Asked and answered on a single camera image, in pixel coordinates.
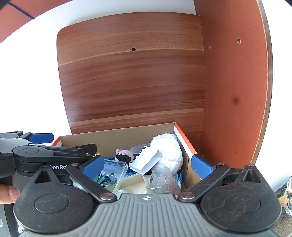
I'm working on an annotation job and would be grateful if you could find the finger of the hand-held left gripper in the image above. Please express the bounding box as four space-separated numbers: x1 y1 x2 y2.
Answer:
12 143 97 161
14 131 55 145

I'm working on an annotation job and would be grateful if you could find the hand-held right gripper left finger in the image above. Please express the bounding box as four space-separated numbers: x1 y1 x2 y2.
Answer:
34 155 117 201

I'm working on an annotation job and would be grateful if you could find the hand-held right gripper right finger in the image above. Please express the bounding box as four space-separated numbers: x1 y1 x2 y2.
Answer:
178 154 263 201

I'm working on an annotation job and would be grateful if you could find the orange cardboard box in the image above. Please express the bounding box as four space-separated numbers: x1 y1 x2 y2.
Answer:
51 122 198 196

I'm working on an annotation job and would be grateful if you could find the person's left hand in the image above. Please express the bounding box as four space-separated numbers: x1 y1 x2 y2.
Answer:
0 184 21 204

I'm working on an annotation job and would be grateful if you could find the teal clip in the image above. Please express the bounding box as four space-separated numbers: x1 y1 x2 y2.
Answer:
97 173 118 186

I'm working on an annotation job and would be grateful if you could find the clear phone case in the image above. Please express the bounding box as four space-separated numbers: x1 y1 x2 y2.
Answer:
98 159 128 194

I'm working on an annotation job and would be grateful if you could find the pink scrunchie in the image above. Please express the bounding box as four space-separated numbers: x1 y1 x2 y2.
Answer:
115 149 135 163

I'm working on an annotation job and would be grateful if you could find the white plush toy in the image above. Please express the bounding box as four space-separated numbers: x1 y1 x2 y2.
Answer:
149 133 183 175

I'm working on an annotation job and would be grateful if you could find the clear plastic packaging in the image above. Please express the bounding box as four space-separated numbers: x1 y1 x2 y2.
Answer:
146 167 182 194

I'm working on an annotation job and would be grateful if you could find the beige plastic piece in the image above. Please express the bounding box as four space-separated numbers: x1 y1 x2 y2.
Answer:
119 174 149 195

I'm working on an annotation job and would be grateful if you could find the white plastic holder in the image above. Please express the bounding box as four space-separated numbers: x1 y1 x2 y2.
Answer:
130 145 161 175

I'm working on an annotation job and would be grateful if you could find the reddish brown drilled cabinet panel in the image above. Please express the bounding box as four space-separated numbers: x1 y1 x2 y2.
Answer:
193 0 274 169

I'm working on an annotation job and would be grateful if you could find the wood-grain board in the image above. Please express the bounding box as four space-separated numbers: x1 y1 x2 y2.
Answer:
56 12 206 139

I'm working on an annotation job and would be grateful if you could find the woven patterned bag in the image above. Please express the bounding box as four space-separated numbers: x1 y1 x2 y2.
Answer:
277 176 292 237

